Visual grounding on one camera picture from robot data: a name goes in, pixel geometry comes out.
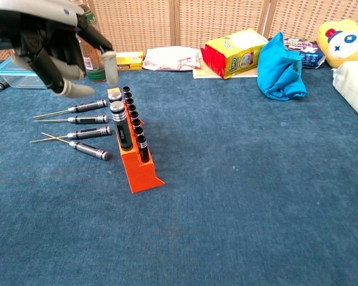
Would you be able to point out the green-label tea bottle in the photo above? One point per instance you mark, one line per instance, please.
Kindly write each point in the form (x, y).
(94, 65)

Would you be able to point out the blue cloth bag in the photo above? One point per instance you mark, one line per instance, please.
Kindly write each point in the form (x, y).
(277, 71)

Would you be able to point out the yellow cardboard box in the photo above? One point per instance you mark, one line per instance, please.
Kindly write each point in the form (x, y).
(128, 61)

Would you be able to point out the dark purple printed package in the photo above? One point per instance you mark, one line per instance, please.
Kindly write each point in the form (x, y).
(310, 53)

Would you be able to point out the black socket bit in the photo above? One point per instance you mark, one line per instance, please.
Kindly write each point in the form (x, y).
(128, 95)
(134, 115)
(130, 102)
(139, 131)
(136, 122)
(143, 149)
(132, 108)
(126, 89)

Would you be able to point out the slim black silver screwdriver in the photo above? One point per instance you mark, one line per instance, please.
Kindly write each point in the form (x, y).
(89, 119)
(92, 132)
(92, 150)
(89, 105)
(115, 96)

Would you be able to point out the yellow plush toy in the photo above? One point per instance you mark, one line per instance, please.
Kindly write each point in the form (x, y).
(343, 41)

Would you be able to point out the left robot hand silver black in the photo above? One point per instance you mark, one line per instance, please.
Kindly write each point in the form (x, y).
(41, 35)

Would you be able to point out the orange tool holder stand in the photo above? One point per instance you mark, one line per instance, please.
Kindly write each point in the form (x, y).
(140, 175)

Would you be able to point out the wicker folding screen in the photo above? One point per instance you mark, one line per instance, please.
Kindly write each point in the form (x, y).
(167, 24)

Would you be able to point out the pink wet wipes pack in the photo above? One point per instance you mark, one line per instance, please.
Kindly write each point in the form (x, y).
(170, 59)

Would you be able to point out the white soft tissue pack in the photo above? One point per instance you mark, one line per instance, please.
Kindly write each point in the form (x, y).
(355, 86)

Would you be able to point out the yellow red snack bag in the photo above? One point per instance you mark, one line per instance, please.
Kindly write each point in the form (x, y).
(235, 56)

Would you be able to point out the clear container with blue lid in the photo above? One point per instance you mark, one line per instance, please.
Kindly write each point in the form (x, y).
(15, 76)

